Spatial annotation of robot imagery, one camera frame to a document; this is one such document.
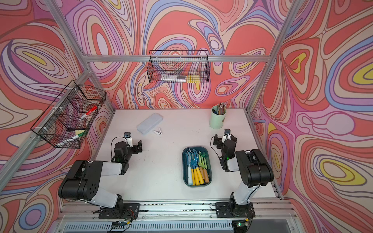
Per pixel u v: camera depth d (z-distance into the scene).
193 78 0.91
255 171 0.48
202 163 0.87
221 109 0.99
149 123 1.09
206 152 0.90
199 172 0.84
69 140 0.72
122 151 0.72
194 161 0.86
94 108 0.76
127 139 0.80
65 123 0.73
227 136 0.79
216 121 1.04
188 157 0.89
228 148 0.71
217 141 0.84
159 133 1.04
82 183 0.45
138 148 0.87
